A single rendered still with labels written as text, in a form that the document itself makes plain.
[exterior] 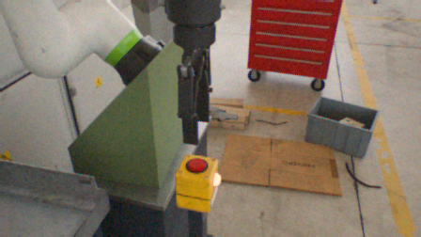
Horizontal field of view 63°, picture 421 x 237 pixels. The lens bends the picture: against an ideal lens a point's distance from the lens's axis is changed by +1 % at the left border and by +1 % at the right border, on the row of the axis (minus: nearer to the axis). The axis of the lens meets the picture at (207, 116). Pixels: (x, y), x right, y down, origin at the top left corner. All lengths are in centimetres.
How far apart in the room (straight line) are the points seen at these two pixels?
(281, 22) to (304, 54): 33
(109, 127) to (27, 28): 28
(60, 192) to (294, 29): 240
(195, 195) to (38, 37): 48
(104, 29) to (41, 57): 18
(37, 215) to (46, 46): 36
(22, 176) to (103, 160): 20
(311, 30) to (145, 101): 226
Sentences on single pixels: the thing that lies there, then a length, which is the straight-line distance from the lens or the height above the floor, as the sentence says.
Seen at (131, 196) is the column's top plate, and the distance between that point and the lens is 93.
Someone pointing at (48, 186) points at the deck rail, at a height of 86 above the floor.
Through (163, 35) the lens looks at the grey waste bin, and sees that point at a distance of 358.
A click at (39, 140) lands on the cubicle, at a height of 51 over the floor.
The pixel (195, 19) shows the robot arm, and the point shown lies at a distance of 56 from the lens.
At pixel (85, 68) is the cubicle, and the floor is 67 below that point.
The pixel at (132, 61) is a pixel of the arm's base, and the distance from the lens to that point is 93.
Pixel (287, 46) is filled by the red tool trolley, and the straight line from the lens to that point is 298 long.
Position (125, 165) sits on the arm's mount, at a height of 82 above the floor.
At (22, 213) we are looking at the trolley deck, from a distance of 84.
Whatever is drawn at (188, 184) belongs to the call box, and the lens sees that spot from 76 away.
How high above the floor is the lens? 139
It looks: 32 degrees down
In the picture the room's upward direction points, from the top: straight up
